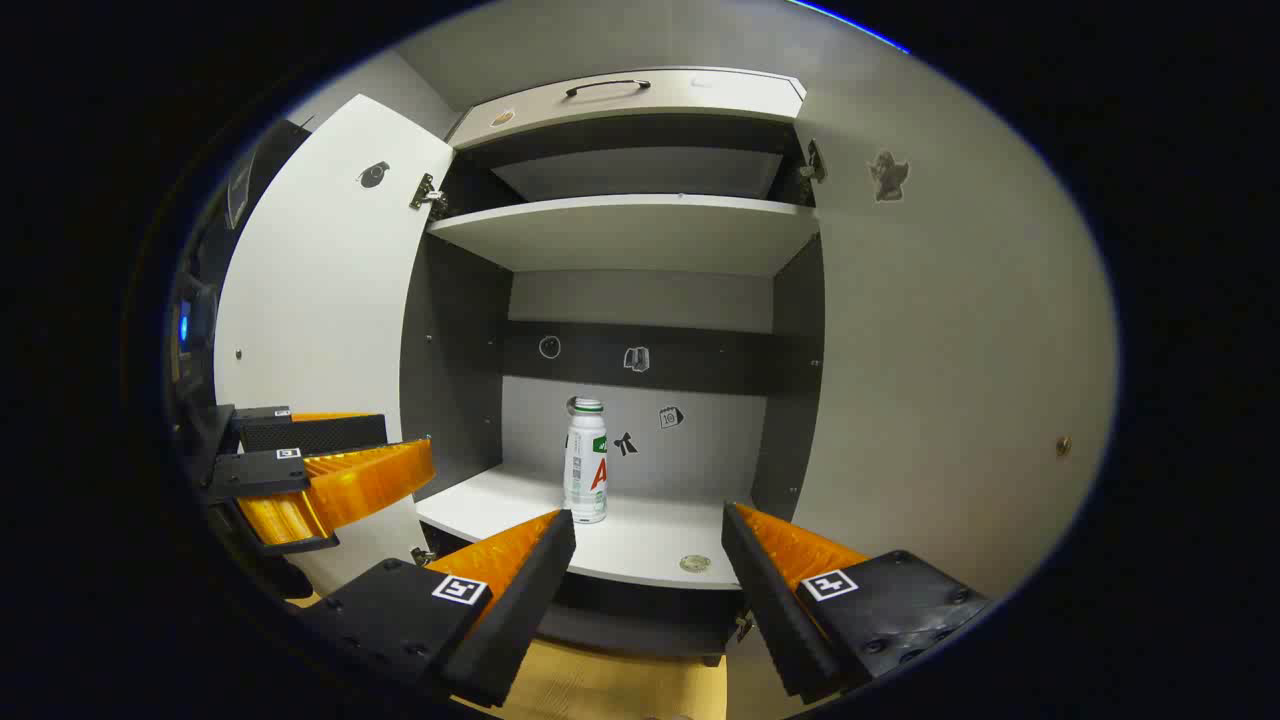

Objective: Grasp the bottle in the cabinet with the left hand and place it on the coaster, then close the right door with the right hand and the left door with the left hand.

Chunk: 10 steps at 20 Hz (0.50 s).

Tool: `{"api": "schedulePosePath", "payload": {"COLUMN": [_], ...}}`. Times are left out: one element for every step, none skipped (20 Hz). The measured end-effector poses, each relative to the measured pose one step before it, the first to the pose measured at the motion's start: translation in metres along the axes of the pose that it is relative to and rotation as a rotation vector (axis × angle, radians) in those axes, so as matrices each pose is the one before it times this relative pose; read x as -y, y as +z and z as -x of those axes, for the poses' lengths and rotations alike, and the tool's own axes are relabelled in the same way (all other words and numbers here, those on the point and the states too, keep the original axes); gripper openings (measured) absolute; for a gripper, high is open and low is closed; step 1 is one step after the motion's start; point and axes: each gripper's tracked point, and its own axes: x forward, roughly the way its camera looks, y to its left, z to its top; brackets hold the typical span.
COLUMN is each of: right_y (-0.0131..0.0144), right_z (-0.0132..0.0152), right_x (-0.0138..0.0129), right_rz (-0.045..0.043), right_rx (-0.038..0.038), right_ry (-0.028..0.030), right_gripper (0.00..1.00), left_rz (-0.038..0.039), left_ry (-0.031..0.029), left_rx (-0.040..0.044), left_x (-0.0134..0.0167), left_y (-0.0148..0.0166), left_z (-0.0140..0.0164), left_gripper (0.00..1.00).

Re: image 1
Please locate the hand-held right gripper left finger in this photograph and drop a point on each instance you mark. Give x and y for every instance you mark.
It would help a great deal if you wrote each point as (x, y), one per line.
(520, 610)

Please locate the light grey cabinet door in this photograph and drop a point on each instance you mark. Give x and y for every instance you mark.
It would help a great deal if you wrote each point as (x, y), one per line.
(950, 350)
(320, 300)

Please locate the grey cabinet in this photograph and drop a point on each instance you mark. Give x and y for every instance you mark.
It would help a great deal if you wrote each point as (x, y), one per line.
(460, 350)

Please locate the metal door hinge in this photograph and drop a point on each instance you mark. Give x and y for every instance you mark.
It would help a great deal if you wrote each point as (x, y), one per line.
(744, 626)
(428, 195)
(422, 556)
(813, 165)

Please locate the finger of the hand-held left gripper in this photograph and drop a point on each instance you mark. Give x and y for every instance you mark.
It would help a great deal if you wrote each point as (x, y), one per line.
(255, 475)
(320, 433)

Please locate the white bottle green label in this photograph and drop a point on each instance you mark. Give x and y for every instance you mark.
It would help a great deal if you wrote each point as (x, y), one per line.
(583, 470)

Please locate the white cabinet shelf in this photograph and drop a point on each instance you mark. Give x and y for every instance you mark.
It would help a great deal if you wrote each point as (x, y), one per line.
(630, 235)
(640, 545)

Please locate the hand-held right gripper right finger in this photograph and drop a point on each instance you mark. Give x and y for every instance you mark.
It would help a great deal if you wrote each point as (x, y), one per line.
(765, 600)

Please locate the white cabinet drawer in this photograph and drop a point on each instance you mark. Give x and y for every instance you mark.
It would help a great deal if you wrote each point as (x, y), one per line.
(700, 97)

